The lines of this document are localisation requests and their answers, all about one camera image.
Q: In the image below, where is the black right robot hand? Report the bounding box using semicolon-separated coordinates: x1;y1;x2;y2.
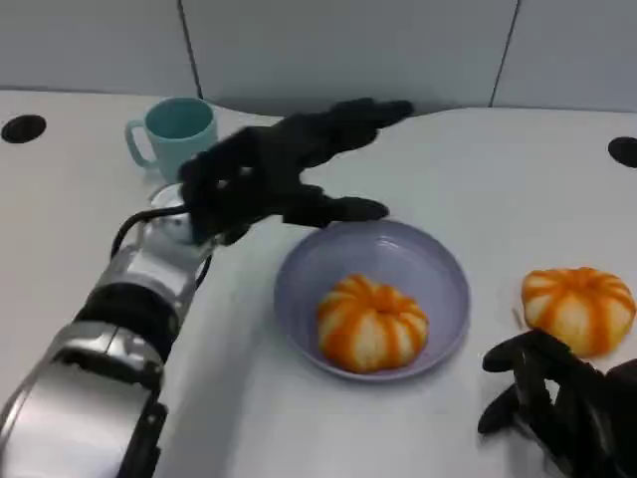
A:
477;329;637;478

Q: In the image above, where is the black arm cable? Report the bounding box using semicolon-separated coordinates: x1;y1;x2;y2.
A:
109;206;193;260

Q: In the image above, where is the black table cable hole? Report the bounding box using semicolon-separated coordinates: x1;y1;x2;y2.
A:
607;136;637;169
0;114;48;145

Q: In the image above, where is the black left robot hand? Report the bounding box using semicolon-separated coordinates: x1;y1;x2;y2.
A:
177;98;415;246

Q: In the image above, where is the orange and white toy bread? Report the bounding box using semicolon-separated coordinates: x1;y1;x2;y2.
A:
521;267;637;358
317;273;430;374

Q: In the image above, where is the pale green mug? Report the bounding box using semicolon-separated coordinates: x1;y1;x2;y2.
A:
123;97;220;185

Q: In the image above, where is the lilac plate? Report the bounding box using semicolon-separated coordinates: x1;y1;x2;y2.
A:
273;218;472;382

